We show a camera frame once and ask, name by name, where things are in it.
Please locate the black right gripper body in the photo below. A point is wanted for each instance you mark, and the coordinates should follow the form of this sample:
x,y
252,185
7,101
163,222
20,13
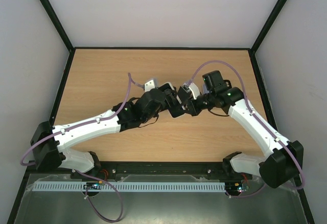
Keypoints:
x,y
192,104

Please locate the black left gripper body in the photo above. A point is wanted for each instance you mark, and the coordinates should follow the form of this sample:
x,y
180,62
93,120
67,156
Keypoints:
x,y
169,103

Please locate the black white-edged smartphone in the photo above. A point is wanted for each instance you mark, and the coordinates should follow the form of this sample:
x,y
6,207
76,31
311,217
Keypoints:
x,y
167,88

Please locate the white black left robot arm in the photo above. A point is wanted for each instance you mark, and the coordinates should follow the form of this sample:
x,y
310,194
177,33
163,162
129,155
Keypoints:
x,y
52,145

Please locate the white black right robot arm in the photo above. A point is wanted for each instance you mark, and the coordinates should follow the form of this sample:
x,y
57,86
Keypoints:
x,y
282,158

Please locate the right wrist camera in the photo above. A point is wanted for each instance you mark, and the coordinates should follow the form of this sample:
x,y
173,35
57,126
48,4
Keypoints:
x,y
188,92

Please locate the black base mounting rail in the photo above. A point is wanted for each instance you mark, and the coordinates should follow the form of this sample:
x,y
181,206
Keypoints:
x,y
208,170

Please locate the white slotted cable duct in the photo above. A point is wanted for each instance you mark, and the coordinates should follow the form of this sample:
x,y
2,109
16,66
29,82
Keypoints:
x,y
128,187

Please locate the black enclosure frame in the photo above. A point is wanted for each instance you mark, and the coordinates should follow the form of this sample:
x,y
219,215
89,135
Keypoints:
x,y
251,51

